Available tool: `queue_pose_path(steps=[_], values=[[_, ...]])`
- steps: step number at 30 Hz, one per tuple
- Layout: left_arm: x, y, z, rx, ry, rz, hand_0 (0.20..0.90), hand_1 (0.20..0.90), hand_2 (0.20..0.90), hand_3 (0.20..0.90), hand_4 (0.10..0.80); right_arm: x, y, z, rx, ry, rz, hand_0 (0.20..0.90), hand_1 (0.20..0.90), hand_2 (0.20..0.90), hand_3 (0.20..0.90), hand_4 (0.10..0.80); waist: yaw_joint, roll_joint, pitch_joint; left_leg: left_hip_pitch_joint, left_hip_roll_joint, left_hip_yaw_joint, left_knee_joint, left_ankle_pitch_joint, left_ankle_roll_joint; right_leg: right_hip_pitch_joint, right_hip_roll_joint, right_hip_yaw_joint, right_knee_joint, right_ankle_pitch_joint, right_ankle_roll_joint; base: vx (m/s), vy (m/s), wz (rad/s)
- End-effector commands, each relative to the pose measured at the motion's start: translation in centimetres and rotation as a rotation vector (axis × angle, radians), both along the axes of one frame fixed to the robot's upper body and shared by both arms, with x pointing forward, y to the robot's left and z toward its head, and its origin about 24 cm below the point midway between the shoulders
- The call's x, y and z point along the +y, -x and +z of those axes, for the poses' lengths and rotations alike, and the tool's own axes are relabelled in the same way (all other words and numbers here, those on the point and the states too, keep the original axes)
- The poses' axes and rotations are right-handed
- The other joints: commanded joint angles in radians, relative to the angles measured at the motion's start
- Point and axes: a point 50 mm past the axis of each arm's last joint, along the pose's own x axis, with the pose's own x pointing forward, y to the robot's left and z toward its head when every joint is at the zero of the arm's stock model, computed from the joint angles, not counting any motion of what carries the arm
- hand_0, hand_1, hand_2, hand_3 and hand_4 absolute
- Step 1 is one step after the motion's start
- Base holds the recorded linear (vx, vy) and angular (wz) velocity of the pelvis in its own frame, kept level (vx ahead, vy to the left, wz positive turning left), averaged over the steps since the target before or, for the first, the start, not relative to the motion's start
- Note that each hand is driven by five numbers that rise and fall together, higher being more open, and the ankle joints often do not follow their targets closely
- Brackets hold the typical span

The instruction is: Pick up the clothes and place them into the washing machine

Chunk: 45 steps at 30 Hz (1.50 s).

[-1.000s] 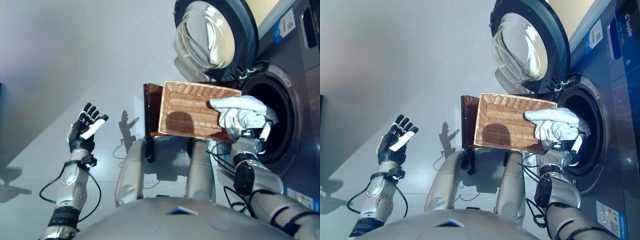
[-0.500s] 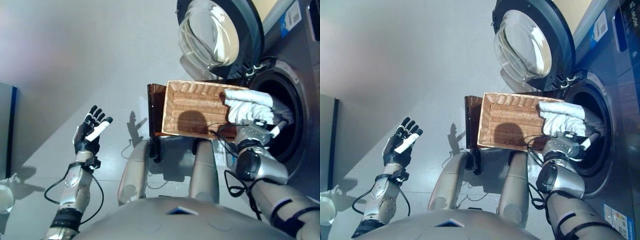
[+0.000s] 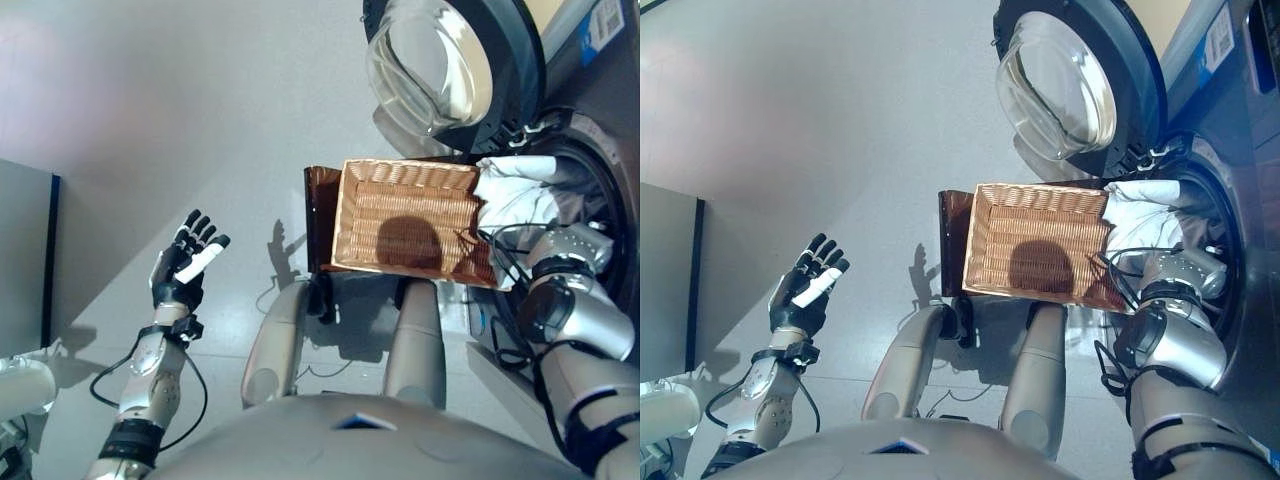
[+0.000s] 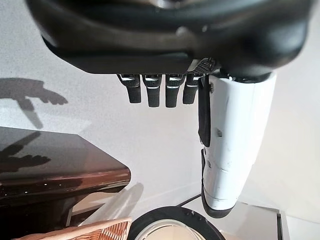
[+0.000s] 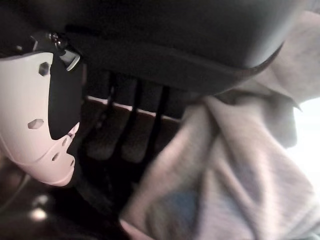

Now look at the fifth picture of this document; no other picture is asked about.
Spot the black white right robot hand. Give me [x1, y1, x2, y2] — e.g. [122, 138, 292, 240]
[0, 0, 320, 188]

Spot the white basket liner cloth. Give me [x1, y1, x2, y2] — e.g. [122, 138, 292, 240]
[119, 9, 320, 240]

